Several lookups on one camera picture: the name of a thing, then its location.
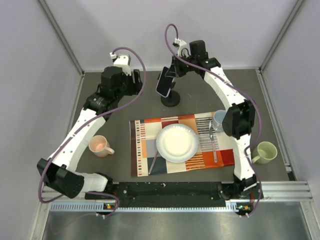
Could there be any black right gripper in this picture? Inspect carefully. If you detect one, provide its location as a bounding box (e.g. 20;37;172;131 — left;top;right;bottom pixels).
167;53;197;79

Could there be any phone with lilac case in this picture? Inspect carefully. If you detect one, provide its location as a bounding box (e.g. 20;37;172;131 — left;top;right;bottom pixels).
155;66;174;98

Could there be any black phone stand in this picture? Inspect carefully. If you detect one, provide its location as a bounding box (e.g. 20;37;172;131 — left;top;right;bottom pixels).
160;78;181;107

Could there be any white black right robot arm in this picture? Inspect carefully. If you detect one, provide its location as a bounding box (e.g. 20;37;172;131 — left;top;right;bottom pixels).
168;38;257;198

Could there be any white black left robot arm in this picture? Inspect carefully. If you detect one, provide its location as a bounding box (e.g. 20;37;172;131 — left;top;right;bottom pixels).
37;66;144;203

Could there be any blue grey mug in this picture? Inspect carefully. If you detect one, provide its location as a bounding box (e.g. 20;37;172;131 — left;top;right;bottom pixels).
212;109;227;133

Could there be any pink ceramic mug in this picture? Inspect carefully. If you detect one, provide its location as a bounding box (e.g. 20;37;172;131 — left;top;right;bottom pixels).
88;135;115;158

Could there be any white ceramic plate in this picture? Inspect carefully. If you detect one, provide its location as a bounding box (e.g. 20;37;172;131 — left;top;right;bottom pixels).
156;123;199;163

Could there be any colourful patterned placemat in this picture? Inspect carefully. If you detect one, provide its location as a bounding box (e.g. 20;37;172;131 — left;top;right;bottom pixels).
129;112;235;177

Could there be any green mug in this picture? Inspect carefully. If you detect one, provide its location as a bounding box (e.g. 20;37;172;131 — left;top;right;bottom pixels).
251;141;278;165

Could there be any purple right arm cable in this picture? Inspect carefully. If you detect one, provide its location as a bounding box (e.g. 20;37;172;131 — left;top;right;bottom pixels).
164;23;264;218

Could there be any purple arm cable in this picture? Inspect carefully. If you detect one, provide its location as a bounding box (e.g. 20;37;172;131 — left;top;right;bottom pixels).
37;47;147;218
164;23;264;218

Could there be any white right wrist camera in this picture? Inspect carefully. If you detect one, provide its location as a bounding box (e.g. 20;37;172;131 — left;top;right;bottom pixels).
173;38;188;57

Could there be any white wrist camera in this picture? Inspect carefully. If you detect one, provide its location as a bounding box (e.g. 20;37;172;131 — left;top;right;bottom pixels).
109;52;132;76
173;38;188;57

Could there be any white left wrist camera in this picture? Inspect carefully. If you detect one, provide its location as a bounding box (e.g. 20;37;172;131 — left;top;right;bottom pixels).
109;52;132;76

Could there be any pink handled knife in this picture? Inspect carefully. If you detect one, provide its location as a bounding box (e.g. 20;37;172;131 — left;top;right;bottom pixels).
148;150;159;175

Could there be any pink handled fork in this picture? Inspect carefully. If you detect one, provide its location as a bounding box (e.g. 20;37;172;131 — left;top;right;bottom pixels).
209;121;218;164

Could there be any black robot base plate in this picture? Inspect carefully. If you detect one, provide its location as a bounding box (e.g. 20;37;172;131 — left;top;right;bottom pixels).
103;181;262;200

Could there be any grey slotted cable duct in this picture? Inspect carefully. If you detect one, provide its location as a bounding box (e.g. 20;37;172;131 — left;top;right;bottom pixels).
49;199;253;213

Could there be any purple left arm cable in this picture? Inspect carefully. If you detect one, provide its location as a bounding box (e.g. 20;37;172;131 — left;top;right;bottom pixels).
37;47;147;218

